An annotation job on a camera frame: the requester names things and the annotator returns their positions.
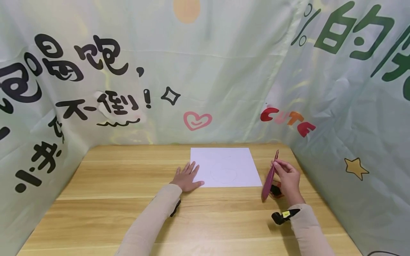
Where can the person's left index finger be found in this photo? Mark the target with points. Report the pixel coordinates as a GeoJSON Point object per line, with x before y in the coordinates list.
{"type": "Point", "coordinates": [197, 170]}

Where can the person's left little finger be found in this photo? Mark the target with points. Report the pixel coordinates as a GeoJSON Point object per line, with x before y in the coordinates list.
{"type": "Point", "coordinates": [177, 172]}

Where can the white paper sheet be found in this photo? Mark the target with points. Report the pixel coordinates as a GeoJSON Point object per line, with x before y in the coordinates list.
{"type": "Point", "coordinates": [227, 165]}

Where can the person's right hand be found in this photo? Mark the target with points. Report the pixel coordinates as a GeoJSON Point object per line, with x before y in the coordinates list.
{"type": "Point", "coordinates": [290, 183]}

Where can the maroon elongated object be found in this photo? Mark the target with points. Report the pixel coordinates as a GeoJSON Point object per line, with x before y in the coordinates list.
{"type": "Point", "coordinates": [268, 181]}

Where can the person's left ring finger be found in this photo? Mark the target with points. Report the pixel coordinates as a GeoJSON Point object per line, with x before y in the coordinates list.
{"type": "Point", "coordinates": [185, 168]}

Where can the person's right forearm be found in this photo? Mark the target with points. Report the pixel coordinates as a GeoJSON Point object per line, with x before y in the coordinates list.
{"type": "Point", "coordinates": [309, 231]}

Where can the black wrist band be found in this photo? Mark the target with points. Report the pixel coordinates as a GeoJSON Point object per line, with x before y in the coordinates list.
{"type": "Point", "coordinates": [283, 216]}
{"type": "Point", "coordinates": [175, 208]}

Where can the person's left middle finger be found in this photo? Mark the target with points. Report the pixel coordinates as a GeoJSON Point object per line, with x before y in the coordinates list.
{"type": "Point", "coordinates": [192, 167]}

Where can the person's left hand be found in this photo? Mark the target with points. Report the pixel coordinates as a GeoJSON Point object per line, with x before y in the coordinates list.
{"type": "Point", "coordinates": [185, 181]}

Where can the person's left forearm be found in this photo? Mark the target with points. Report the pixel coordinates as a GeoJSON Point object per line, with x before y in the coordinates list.
{"type": "Point", "coordinates": [150, 224]}

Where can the person's right thumb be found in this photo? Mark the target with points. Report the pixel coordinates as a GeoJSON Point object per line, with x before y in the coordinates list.
{"type": "Point", "coordinates": [277, 170]}

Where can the person's left thumb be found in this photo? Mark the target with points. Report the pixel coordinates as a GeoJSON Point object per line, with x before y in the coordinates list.
{"type": "Point", "coordinates": [197, 184]}

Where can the person's right fingers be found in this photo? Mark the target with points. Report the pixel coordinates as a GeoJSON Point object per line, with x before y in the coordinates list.
{"type": "Point", "coordinates": [285, 164]}

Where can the small black and red object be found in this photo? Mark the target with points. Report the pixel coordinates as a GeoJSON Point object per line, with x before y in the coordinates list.
{"type": "Point", "coordinates": [275, 191]}

